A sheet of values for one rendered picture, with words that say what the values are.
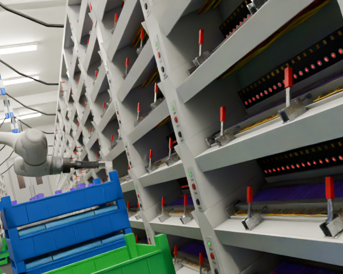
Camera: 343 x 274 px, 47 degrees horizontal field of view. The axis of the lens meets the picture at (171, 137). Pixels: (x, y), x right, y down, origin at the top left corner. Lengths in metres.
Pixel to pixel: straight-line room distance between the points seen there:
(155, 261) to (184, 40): 0.63
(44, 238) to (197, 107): 0.52
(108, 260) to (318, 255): 0.46
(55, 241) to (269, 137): 0.60
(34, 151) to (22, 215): 0.74
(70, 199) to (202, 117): 0.41
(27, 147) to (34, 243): 0.77
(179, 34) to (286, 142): 0.55
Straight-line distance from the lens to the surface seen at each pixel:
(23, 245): 1.05
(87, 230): 1.07
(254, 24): 0.72
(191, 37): 1.15
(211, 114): 1.10
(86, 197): 1.07
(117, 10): 1.93
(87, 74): 2.53
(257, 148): 0.77
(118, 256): 0.95
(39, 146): 1.75
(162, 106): 1.22
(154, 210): 1.73
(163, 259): 0.78
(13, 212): 1.04
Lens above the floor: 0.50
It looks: 6 degrees up
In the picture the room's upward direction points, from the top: 15 degrees counter-clockwise
